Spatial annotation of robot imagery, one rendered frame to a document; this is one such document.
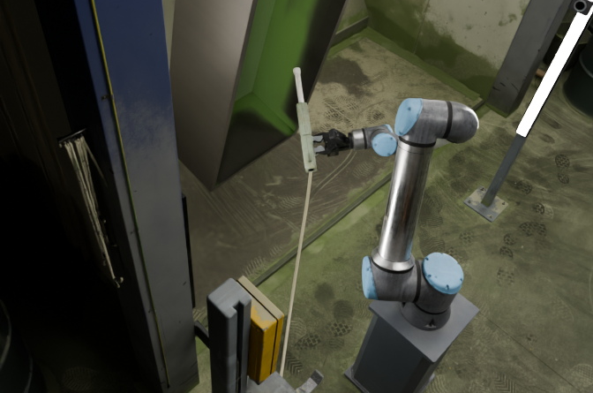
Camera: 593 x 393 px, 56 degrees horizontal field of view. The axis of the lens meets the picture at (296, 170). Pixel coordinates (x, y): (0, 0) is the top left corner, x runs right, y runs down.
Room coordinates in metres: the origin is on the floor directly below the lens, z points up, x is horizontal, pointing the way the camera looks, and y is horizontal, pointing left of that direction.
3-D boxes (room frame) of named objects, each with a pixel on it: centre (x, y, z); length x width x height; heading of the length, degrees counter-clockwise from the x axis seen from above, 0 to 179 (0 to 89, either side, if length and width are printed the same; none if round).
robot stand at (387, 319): (1.12, -0.55, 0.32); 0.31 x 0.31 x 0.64; 51
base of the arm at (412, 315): (1.12, -0.55, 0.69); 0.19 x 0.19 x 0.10
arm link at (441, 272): (1.11, -0.54, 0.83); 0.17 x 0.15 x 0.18; 94
